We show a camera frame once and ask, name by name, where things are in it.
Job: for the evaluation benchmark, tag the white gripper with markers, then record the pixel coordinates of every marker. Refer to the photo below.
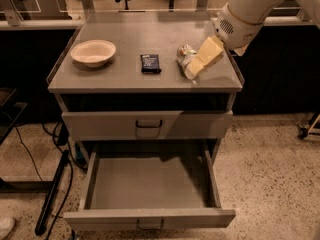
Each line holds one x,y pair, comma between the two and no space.
235,31

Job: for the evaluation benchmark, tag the silver green 7up can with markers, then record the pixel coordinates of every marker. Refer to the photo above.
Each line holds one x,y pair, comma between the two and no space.
185,54

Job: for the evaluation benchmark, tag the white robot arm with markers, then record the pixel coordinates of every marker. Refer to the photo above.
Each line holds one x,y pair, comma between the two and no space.
256,11

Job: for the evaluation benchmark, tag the closed grey top drawer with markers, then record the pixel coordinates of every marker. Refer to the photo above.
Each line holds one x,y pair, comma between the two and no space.
154,125

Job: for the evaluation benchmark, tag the grey metal drawer cabinet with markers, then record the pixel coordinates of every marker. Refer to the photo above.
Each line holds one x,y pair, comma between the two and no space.
121,86

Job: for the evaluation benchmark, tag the open grey middle drawer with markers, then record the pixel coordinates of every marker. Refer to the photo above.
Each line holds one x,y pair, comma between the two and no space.
146,193

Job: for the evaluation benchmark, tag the dark blue snack packet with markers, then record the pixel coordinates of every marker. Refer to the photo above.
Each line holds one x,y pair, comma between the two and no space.
150,64

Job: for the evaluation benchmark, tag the wheeled cart base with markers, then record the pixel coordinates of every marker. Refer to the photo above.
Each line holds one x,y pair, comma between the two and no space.
314,123

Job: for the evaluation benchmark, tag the white paper bowl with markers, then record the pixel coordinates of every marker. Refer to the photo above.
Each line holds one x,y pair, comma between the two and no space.
93,53

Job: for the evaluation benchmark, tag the black bar on floor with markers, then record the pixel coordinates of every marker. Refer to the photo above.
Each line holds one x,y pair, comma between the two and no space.
40,228

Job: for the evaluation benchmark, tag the dark side table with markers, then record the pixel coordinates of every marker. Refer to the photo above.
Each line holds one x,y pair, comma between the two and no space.
10,111

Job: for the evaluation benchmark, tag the white shoe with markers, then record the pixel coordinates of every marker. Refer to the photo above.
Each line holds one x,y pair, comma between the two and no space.
6,226

